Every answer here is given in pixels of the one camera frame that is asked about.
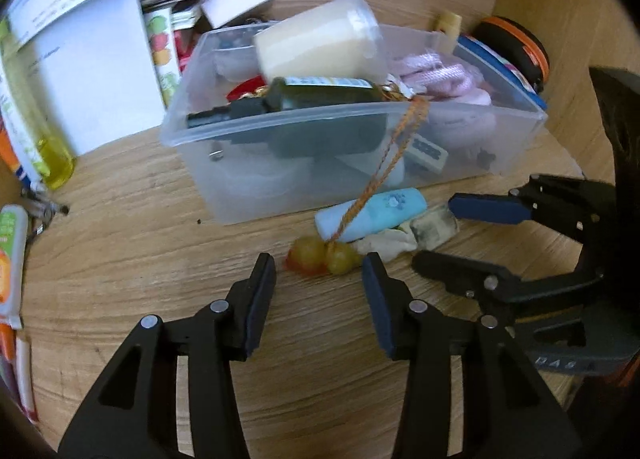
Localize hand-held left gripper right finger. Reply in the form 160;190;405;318
361;251;583;459

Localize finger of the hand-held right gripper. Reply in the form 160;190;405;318
448;173;618;245
411;250;606;327

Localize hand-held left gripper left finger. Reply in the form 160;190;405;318
57;252;277;459

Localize gold cord with yellow beads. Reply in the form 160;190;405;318
282;81;431;276

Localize clear plastic storage box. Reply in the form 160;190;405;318
160;21;548;226

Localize pink braided rope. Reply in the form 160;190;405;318
390;51;493;107

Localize dark green glass bottle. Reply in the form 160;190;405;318
186;76;396;160

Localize red fabric pouch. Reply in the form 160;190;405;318
227;79;271;102

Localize cream cup with clear lid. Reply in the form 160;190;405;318
252;0;391;82

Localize wooden desktop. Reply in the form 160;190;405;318
20;0;601;459

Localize black orange round case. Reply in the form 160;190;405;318
470;16;551;90

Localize metal key bunch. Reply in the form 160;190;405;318
20;184;71;242

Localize white red packet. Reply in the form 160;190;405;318
0;326;40;422

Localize yellow liquid bottle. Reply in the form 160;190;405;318
0;19;76;190

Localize orange green tube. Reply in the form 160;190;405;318
0;204;28;330

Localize white fruit print box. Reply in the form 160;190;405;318
144;6;182;107

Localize white paper sheets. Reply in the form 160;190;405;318
0;0;168;157

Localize orange print packet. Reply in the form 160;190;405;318
0;119;28;184

